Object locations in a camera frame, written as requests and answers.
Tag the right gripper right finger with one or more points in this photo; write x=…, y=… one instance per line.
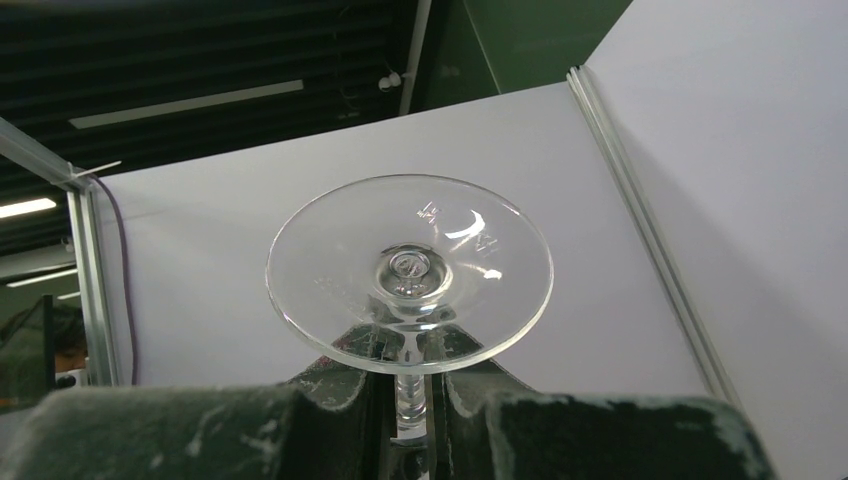
x=489, y=425

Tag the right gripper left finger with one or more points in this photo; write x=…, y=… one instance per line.
x=324, y=423

